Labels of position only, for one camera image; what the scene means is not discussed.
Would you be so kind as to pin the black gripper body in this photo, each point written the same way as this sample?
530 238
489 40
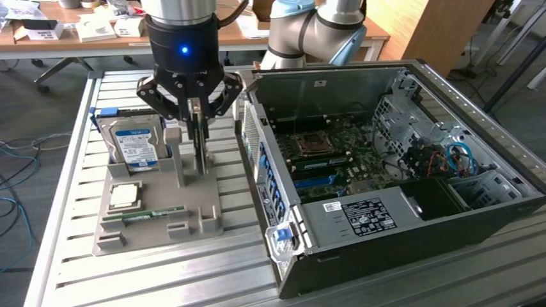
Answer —
182 48

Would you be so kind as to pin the black graphics card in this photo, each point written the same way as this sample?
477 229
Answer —
197 153

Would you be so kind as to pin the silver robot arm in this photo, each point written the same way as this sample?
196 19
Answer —
178 9

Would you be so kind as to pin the wooden office desk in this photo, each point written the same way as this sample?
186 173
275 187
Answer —
64 44
229 36

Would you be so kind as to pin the small white labelled box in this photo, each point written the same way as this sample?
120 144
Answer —
128 28

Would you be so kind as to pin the hard disk with blue rails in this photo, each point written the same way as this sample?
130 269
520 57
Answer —
132 144

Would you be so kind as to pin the red and yellow item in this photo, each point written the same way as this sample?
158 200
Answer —
137 11

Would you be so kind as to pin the white paper stack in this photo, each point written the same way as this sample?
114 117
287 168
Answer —
251 30

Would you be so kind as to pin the white printed packet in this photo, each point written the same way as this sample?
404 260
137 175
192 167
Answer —
118 7

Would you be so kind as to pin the white packaging tray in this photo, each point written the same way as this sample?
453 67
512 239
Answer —
96 32

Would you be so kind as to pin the brown cardboard box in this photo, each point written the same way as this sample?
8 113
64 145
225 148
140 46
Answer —
260 9

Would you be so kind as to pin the CPU socket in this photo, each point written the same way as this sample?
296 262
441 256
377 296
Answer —
315 144

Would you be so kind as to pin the office chair base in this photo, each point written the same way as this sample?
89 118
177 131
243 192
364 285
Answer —
64 65

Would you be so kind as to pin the tape roll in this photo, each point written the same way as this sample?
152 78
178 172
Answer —
89 3

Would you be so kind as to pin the grey parts rack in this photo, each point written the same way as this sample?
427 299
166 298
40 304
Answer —
161 198

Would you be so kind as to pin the grey cup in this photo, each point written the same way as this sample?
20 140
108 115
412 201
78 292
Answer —
69 4

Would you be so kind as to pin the silver CPU chip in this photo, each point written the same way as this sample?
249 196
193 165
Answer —
124 195

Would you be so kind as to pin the white box with black opening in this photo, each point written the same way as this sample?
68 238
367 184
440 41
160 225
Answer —
42 33

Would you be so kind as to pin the blue expansion slot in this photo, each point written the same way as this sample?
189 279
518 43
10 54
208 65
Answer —
315 183

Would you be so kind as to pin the green RAM stick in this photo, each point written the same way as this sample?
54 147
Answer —
144 213

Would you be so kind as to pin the brown cardboard piece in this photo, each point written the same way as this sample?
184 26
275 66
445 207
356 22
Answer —
18 32

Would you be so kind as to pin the green motherboard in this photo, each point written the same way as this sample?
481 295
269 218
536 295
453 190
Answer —
371 166

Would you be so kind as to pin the chipset heatsink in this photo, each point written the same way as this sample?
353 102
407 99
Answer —
360 188

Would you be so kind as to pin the blue case latch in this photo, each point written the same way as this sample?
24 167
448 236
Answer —
281 233

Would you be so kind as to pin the grey power supply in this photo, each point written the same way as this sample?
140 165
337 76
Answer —
324 224

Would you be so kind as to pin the open PC case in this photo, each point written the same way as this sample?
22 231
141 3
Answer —
383 256

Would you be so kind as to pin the white table leg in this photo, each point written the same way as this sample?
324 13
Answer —
493 32

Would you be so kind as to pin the black metal pole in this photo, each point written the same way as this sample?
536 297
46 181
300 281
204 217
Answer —
511 64

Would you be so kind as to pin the silver disk bay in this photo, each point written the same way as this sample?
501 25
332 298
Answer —
489 188

